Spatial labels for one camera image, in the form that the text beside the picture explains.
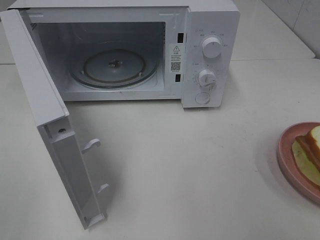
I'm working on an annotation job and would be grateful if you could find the round door release button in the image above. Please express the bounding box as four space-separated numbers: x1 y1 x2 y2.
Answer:
195 92 210 104

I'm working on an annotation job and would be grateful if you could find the white timer knob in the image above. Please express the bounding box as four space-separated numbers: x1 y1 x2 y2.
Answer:
198 69 216 88

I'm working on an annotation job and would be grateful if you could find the ham slice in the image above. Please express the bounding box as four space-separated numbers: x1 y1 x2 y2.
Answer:
295 135 320 171

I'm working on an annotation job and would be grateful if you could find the glass microwave turntable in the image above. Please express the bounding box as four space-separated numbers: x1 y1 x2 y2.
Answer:
70 48 159 89

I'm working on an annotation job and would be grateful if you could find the white bread top slice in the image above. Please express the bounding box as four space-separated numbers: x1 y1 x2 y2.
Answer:
306 125 320 155

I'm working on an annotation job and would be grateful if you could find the pink round plate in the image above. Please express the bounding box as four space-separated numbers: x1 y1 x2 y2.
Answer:
277 122 320 205

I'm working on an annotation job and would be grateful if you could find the white upper power knob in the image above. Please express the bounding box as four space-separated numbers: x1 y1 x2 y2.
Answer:
201 36 222 59

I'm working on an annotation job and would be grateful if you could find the white microwave door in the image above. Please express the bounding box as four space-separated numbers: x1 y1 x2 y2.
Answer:
0 9 108 229

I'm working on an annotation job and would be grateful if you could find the warning label sticker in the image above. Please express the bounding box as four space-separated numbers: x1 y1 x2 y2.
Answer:
169 44 182 73

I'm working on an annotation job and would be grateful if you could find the white microwave oven body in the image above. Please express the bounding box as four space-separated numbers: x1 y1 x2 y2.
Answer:
6 0 240 108

